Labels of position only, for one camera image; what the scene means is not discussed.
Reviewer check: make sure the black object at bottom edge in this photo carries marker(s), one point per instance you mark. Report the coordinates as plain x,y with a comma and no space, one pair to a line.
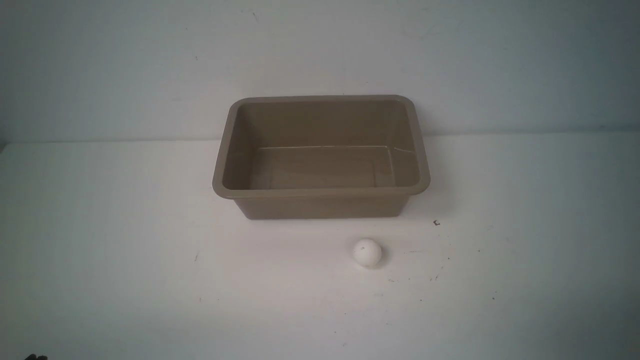
36,357

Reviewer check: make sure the white ping-pong ball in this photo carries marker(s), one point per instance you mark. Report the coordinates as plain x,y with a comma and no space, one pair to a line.
367,253

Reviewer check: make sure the brown plastic storage bin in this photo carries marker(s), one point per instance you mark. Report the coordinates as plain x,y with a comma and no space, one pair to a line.
321,157

